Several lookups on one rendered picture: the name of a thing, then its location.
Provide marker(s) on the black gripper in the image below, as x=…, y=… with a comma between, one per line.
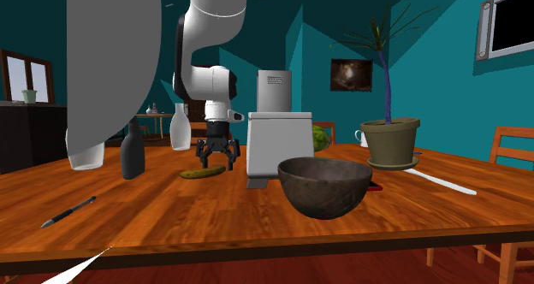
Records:
x=217, y=132

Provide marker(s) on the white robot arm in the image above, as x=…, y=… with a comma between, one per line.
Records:
x=112, y=58

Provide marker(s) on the green pickle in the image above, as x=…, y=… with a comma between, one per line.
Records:
x=202, y=172

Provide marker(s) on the white bottle vase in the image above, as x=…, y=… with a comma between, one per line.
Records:
x=180, y=131

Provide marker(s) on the grey kitchen appliance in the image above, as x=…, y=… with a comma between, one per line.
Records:
x=278, y=143

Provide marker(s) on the small wooden side table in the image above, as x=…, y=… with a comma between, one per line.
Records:
x=156, y=117

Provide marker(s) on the black bottle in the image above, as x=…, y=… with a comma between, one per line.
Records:
x=132, y=156

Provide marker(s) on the green watermelon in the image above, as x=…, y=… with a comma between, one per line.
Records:
x=321, y=139

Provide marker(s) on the dark brown bowl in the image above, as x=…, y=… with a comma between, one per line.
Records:
x=324, y=187

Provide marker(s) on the wooden chair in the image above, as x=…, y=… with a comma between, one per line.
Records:
x=329, y=129
x=511, y=154

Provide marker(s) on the white cup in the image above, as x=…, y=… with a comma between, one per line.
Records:
x=86, y=160

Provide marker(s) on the white mug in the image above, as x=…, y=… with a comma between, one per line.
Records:
x=361, y=138

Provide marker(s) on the red and black flat device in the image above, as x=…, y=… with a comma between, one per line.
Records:
x=374, y=186

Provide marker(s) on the black pen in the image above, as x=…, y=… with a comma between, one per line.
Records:
x=69, y=211

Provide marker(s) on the potted plant in olive pot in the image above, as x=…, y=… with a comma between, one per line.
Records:
x=390, y=143

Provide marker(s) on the dark sideboard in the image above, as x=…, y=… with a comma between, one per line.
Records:
x=31, y=135

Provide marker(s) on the brown framed window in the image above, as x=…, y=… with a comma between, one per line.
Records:
x=29, y=76

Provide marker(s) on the long white utensil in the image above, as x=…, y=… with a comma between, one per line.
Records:
x=442, y=183

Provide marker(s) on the grey framed window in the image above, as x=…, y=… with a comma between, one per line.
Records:
x=511, y=20

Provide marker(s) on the dark wall picture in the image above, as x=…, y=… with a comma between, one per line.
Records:
x=351, y=74

